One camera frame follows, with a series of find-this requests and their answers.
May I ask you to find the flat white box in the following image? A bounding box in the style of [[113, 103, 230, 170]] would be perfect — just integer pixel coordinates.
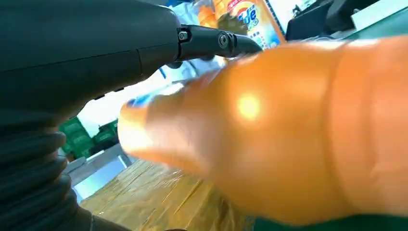
[[350, 0, 408, 32]]

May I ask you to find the tablet in blue case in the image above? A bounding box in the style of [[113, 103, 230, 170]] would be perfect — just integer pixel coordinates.
[[284, 0, 336, 42]]

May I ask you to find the green plastic crate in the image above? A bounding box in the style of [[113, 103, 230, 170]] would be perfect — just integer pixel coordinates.
[[58, 117, 95, 160], [92, 118, 119, 145]]

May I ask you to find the grey metal frame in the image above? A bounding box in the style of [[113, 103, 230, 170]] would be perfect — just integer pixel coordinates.
[[63, 142, 136, 189]]

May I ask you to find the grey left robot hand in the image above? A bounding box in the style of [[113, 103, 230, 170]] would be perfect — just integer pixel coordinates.
[[0, 0, 263, 129]]

